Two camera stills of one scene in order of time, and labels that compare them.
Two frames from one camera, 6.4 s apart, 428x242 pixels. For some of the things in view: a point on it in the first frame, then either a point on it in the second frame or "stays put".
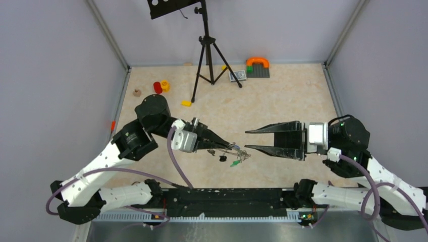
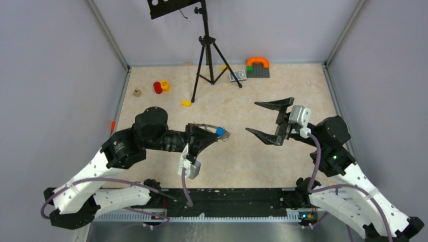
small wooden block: x=137 y=93 stays put
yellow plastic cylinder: x=165 y=85 stays put
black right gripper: x=297 y=152 → x=283 y=128
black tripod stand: x=208 y=41 stays put
